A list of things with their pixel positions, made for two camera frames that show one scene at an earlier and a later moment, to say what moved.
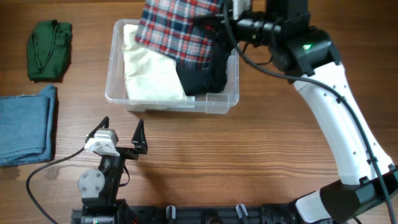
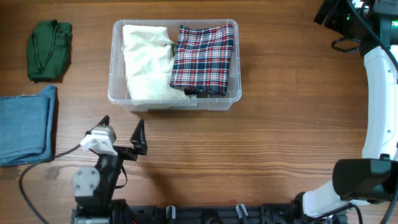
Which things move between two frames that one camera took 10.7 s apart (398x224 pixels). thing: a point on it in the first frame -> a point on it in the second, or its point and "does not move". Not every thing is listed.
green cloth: x=48 y=50 does not move
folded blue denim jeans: x=27 y=127 does not move
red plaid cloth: x=182 y=29 -> x=202 y=59
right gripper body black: x=256 y=32 -> x=343 y=18
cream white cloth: x=150 y=76 does not move
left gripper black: x=138 y=140 does not move
